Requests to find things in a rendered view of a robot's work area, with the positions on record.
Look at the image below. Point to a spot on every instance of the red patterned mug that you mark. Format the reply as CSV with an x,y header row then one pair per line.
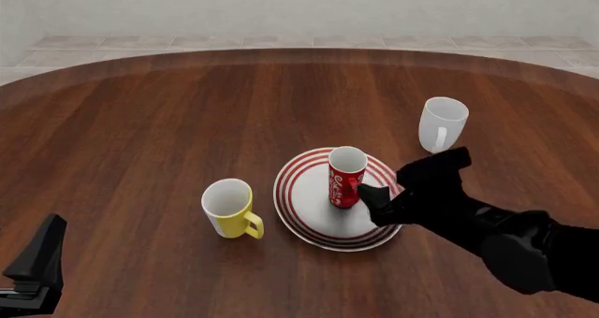
x,y
339,189

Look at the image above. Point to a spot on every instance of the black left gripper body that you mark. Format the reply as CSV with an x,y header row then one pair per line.
x,y
28,297

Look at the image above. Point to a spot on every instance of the white plate with red rings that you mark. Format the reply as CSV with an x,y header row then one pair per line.
x,y
311,202

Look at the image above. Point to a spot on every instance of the yellow and white mug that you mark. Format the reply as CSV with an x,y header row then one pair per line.
x,y
234,224

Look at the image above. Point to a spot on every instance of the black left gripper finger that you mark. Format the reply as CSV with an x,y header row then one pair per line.
x,y
42,255

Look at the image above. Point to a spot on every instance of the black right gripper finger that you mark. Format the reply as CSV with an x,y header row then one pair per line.
x,y
435,165
378,200

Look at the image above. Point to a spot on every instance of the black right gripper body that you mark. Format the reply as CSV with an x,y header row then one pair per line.
x,y
426,204

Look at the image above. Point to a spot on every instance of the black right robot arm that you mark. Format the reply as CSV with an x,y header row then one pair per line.
x,y
515,248

